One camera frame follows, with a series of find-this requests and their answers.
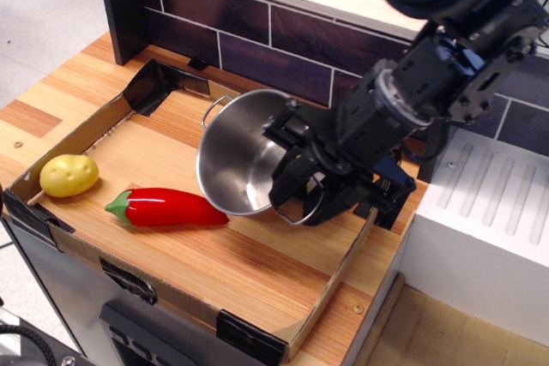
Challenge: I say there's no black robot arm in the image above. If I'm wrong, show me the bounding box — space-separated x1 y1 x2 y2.
264 0 548 227

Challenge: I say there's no red toy chili pepper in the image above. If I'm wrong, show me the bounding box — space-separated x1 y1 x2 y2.
105 188 229 226

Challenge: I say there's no yellow toy potato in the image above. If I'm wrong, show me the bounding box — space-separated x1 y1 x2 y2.
39 154 100 198

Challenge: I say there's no stainless steel pot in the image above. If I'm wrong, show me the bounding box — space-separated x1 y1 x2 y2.
195 88 326 226

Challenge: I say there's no dark shelf side post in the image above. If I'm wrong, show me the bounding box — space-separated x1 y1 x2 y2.
418 123 451 183

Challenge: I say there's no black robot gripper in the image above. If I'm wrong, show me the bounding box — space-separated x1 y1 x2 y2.
263 59 416 226

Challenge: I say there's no white toy sink drainboard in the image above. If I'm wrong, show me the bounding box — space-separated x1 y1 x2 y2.
401 129 548 345

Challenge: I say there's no cardboard fence with black tape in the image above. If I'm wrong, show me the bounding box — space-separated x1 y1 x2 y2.
3 57 416 363

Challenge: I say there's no black oven control panel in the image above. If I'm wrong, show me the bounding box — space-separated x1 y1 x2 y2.
98 302 202 366

